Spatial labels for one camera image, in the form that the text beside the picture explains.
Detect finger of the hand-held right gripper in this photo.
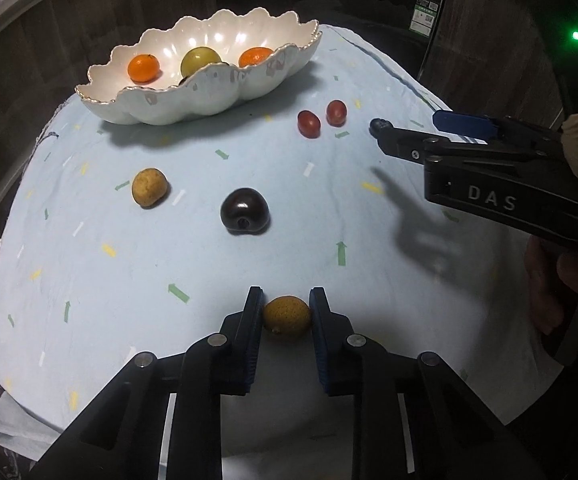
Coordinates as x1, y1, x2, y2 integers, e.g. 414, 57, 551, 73
375, 126, 452, 163
432, 110, 565, 147

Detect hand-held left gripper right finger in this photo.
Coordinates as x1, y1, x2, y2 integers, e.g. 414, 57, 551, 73
309, 286, 545, 480

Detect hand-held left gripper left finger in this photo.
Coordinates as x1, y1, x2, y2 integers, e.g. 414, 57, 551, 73
29, 286, 266, 480

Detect brown longan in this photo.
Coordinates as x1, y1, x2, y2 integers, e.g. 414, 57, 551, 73
131, 167, 169, 209
262, 296, 313, 337

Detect small red cherry tomato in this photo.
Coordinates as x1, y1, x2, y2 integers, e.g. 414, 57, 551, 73
297, 110, 322, 137
326, 100, 348, 127

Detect orange mandarin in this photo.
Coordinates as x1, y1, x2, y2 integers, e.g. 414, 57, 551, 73
238, 46, 276, 68
127, 54, 162, 84

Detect white scalloped ceramic bowl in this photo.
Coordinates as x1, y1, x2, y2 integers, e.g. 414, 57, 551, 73
75, 7, 323, 126

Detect yellow-green pear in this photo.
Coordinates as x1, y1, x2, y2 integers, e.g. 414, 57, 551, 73
180, 46, 222, 78

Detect person's right hand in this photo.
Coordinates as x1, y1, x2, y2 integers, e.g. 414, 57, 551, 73
524, 235, 578, 337

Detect light blue patterned tablecloth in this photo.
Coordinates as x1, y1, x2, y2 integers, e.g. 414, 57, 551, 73
0, 22, 578, 466

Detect built-in black oven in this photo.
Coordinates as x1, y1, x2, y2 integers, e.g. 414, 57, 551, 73
214, 0, 452, 53

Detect dark wood kitchen cabinets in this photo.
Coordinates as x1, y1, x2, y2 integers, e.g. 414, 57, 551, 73
0, 0, 578, 126

